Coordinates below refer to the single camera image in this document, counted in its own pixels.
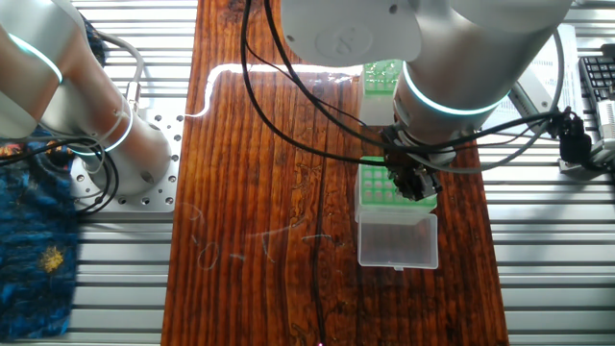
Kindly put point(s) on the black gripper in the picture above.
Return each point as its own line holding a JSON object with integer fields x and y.
{"x": 411, "y": 159}

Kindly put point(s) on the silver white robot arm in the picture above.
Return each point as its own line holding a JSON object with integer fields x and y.
{"x": 452, "y": 58}

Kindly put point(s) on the tall green pipette tip holder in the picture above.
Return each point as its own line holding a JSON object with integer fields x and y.
{"x": 396, "y": 240}

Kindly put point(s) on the black keyboard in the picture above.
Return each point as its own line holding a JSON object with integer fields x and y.
{"x": 598, "y": 77}

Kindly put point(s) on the printed white paper sheet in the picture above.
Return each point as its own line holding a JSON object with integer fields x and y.
{"x": 567, "y": 77}

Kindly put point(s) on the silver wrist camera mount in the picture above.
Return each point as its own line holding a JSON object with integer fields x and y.
{"x": 533, "y": 98}

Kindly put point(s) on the blue patterned cloth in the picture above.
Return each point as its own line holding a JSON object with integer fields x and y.
{"x": 34, "y": 259}

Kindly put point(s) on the brown wooden board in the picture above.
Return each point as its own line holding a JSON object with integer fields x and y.
{"x": 259, "y": 211}

